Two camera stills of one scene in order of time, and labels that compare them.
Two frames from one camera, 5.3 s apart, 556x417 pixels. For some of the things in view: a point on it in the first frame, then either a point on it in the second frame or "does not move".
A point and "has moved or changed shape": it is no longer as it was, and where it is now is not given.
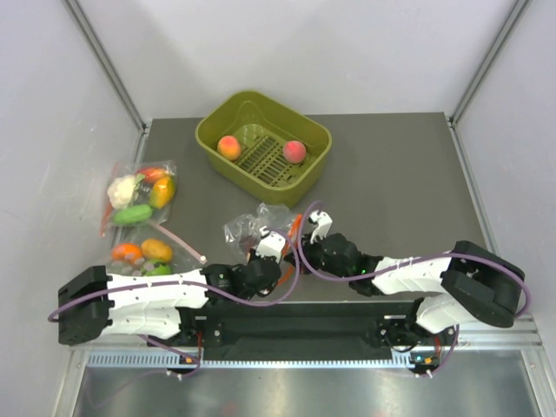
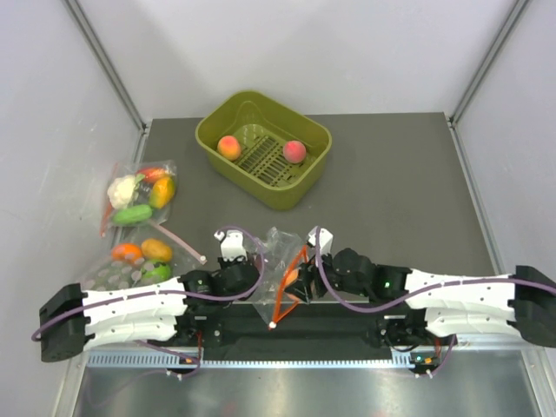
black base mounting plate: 296,332 does not move
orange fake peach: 229,148 does not move
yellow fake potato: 155,248 does not move
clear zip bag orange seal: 241,232 has moved or changed shape
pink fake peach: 294,151 does not move
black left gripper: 253,254 -> 223,263
